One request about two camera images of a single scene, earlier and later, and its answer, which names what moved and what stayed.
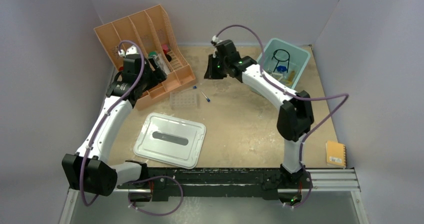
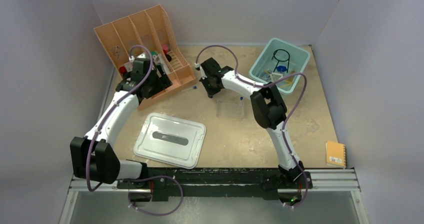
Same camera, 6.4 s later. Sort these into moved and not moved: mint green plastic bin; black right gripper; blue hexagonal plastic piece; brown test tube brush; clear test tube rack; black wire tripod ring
Moved: black right gripper; clear test tube rack
Not moved: blue hexagonal plastic piece; brown test tube brush; black wire tripod ring; mint green plastic bin
